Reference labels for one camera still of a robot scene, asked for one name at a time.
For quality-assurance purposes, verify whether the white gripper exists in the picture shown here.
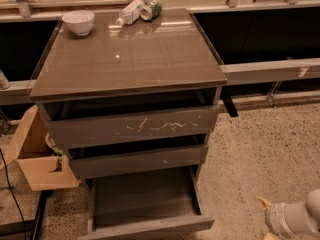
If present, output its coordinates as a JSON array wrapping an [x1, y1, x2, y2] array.
[[256, 196, 294, 240]]

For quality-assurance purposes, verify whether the grey bottom drawer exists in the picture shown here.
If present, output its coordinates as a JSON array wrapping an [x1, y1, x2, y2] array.
[[78, 167, 214, 240]]

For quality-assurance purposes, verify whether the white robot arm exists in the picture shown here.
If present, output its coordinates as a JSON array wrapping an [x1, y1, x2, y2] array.
[[256, 189, 320, 240]]

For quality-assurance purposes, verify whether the grey drawer cabinet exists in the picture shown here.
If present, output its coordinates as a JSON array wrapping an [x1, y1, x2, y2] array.
[[29, 7, 228, 185]]

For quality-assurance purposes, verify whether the grey middle drawer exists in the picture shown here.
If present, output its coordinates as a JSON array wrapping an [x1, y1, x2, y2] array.
[[69, 134, 208, 180]]

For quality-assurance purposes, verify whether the grey scratched top drawer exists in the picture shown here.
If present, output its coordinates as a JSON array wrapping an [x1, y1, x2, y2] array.
[[47, 106, 218, 149]]

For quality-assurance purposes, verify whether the open cardboard box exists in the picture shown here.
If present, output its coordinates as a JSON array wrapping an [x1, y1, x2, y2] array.
[[4, 105, 79, 191]]

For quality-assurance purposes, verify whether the green drink can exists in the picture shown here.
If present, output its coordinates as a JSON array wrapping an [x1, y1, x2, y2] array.
[[140, 0, 162, 21]]

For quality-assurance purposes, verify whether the clear plastic bottle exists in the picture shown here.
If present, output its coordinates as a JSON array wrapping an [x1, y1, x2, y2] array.
[[116, 0, 145, 26]]

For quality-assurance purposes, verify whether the white ceramic bowl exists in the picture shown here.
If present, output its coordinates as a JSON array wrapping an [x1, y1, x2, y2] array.
[[62, 10, 95, 36]]

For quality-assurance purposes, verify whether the black cable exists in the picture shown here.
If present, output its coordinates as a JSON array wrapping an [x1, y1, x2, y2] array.
[[0, 147, 28, 240]]

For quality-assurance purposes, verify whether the metal railing frame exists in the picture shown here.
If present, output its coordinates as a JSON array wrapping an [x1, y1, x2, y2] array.
[[0, 0, 320, 106]]

